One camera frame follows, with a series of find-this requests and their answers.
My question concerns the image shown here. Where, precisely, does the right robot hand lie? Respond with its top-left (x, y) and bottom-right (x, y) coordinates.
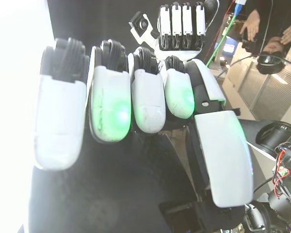
top-left (28, 37), bottom-right (255, 233)

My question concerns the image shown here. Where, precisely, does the silver blue cable adapter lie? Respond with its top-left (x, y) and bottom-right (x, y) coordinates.
top-left (234, 0), bottom-right (246, 12)

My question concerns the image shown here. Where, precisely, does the person in dark clothing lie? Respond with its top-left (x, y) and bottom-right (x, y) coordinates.
top-left (239, 0), bottom-right (291, 76)

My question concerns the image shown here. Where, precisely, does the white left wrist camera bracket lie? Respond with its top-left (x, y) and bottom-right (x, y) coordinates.
top-left (128, 11), bottom-right (161, 48)

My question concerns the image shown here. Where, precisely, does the white slatted cabinet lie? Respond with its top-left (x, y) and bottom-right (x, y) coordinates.
top-left (222, 47), bottom-right (291, 122)

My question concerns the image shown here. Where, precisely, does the green cable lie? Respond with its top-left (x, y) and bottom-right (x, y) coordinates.
top-left (205, 13), bottom-right (239, 67)

